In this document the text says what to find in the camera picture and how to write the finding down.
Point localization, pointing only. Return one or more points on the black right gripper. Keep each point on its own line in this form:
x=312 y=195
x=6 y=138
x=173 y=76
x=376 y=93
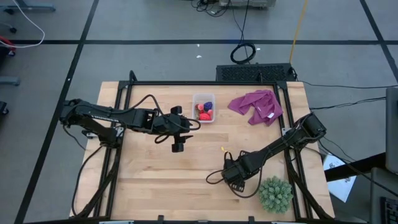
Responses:
x=239 y=169

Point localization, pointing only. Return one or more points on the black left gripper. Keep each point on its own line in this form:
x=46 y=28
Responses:
x=169 y=124

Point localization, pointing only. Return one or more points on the red tomato toy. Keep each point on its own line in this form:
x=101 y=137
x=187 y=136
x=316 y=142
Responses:
x=204 y=117

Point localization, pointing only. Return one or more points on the purple grape bunch toy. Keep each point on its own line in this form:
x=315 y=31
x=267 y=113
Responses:
x=208 y=105

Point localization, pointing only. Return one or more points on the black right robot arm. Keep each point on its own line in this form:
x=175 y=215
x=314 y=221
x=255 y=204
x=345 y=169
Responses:
x=280 y=143

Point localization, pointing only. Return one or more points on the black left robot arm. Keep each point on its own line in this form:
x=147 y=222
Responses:
x=102 y=116

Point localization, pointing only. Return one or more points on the clear plastic tupperware container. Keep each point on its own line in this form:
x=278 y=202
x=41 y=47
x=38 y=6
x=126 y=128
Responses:
x=199 y=96

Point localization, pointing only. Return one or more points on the green artificial succulent plant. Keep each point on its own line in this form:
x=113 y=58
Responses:
x=275 y=194

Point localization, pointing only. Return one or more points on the magenta cloth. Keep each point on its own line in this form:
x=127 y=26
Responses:
x=261 y=105

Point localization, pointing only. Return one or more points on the black perforated computer case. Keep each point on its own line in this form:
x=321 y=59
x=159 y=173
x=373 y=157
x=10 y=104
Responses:
x=253 y=72

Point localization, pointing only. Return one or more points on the white printed paper sheet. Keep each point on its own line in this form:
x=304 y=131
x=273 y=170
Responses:
x=340 y=183

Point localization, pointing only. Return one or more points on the black flat bar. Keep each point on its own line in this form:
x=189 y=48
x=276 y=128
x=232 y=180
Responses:
x=357 y=166

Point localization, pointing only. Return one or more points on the grey power box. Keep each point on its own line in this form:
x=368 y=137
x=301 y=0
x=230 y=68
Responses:
x=247 y=2

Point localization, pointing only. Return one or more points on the dark grey desk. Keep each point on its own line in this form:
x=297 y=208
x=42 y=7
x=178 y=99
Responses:
x=384 y=186

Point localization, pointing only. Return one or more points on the grey cabinet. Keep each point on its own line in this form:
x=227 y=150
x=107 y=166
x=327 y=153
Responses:
x=392 y=130

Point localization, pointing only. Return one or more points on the grey furniture leg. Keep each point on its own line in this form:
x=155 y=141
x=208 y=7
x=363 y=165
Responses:
x=9 y=81
x=31 y=7

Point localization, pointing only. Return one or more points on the black furniture base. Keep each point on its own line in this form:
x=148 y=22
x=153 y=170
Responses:
x=3 y=108

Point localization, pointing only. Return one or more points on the red object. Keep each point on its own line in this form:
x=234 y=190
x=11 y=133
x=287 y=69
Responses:
x=6 y=42

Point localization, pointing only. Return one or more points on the black caster wheel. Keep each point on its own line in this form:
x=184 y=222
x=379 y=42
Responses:
x=12 y=30

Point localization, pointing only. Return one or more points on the black metal table frame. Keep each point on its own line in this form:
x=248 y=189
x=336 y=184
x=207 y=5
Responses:
x=202 y=83

